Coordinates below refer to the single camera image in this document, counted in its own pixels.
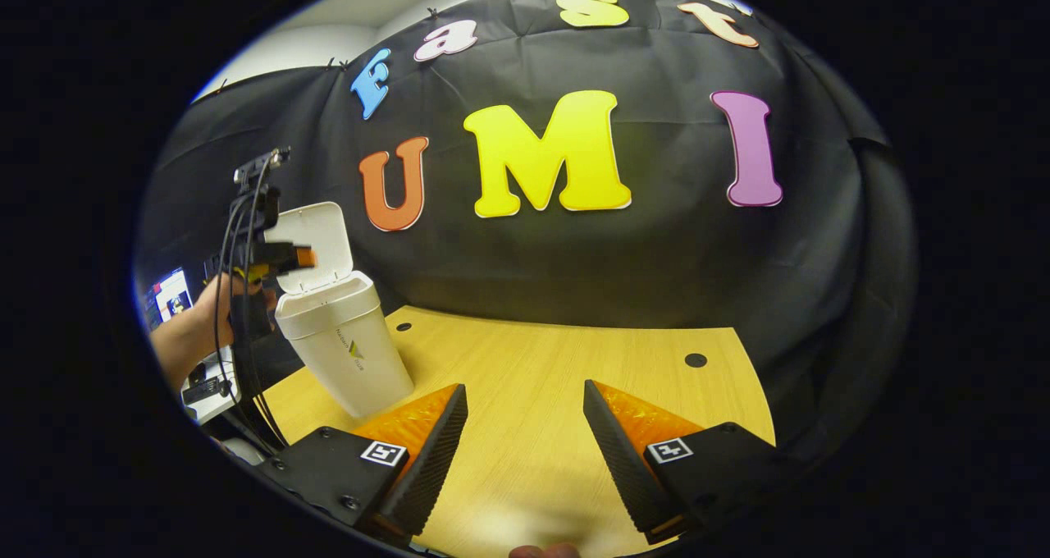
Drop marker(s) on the black backdrop cloth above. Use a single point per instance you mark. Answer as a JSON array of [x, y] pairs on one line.
[[656, 254]]

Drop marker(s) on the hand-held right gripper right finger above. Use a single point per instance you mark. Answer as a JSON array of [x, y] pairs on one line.
[[627, 459]]

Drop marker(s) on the black keyboard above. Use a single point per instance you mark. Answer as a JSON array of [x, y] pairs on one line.
[[203, 390]]

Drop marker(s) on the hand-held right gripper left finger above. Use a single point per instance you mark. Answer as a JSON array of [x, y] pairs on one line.
[[426, 459]]

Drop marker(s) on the wooden desktop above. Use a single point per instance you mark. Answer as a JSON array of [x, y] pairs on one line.
[[533, 394]]

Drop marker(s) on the white desktop garbage bin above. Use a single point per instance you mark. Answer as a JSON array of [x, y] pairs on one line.
[[344, 353]]

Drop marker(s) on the small white computer desk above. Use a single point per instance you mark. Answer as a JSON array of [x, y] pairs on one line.
[[215, 406]]

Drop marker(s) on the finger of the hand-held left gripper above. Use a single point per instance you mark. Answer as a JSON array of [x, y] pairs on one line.
[[283, 256]]

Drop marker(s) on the computer monitor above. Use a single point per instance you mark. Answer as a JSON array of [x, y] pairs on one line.
[[170, 297]]

